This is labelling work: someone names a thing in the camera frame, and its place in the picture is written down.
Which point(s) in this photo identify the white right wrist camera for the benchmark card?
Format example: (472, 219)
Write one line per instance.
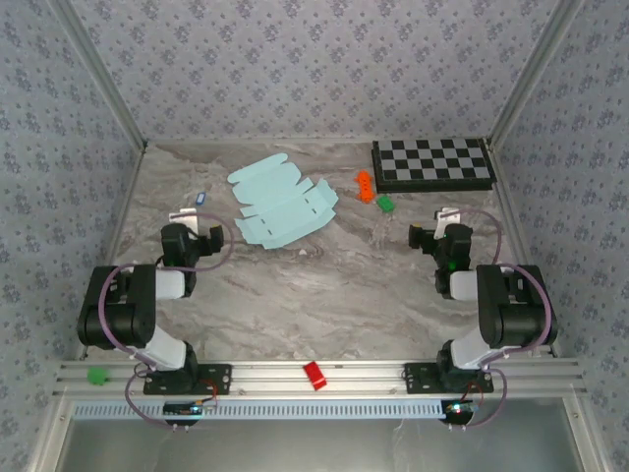
(444, 218)

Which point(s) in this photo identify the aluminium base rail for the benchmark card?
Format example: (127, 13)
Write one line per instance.
(275, 378)

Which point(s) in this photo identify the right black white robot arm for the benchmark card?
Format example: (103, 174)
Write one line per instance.
(511, 305)

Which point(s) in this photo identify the light blue paper box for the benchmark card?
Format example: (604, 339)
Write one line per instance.
(275, 206)

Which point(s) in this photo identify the green plastic knob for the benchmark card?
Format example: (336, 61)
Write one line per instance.
(97, 376)

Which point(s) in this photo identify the grey metal shelf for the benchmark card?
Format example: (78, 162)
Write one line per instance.
(314, 447)

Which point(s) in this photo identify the blue key tag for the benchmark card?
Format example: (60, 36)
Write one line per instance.
(200, 198)

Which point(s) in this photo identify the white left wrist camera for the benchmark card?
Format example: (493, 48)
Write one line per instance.
(189, 218)

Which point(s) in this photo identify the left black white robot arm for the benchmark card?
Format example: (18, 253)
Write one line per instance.
(118, 314)

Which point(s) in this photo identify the black grey chessboard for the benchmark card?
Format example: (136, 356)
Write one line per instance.
(432, 164)

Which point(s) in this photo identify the green toy brick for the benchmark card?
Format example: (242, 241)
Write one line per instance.
(385, 203)

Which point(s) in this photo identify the red plastic block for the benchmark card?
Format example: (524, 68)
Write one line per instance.
(314, 376)

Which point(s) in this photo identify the aluminium frame post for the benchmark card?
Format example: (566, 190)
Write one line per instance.
(103, 74)
(532, 74)

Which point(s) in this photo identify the aluminium table edge rail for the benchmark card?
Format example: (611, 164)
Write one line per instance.
(516, 221)
(114, 246)

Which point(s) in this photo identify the orange plastic toy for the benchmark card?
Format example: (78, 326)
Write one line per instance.
(365, 187)

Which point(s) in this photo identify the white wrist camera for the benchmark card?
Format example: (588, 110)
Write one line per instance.
(444, 218)
(189, 218)

